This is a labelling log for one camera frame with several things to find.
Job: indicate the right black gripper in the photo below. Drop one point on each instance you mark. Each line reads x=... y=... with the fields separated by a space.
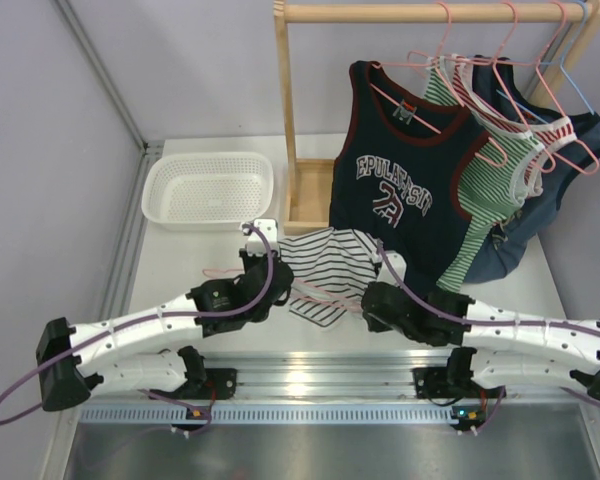
x=375 y=323

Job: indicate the aluminium frame post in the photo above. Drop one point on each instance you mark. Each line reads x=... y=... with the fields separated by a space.
x=97 y=65

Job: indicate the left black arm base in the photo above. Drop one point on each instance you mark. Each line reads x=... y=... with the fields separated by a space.
x=215 y=382

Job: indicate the black white striped tank top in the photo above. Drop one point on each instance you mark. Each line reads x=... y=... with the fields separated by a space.
x=340 y=261

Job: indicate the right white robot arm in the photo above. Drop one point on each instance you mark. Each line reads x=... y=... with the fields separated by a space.
x=490 y=348

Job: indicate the pink hanger with navy top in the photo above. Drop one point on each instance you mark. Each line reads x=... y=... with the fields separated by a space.
x=402 y=106

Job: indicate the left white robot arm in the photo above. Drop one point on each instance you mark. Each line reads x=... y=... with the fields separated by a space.
x=155 y=349

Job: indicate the grey slotted cable duct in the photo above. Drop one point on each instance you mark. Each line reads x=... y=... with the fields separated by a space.
x=278 y=414

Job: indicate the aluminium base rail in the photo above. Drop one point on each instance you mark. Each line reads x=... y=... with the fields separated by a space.
x=323 y=376

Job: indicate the pink wire hanger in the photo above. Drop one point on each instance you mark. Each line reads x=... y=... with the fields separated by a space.
x=301 y=290

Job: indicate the pink hanger with red top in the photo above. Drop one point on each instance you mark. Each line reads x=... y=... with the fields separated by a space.
x=577 y=24

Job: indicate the blue navy tank top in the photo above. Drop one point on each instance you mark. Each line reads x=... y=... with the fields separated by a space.
x=505 y=245

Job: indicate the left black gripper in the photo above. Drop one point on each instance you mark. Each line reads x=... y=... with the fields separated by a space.
x=278 y=279

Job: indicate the green striped tank top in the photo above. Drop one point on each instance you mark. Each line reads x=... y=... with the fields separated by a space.
x=489 y=188

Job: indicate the wooden clothes rack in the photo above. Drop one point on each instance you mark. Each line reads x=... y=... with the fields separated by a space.
x=308 y=179

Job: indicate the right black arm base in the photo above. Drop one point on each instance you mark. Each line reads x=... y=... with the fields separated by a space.
x=454 y=381

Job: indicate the white perforated plastic basket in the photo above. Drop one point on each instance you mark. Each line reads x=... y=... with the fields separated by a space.
x=207 y=191

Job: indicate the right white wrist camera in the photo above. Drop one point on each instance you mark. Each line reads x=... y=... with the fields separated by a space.
x=391 y=268

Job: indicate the navy printed tank top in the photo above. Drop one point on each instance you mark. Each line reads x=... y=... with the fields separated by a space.
x=397 y=181

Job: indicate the red striped tank top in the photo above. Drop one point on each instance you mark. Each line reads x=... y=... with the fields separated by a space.
x=555 y=135

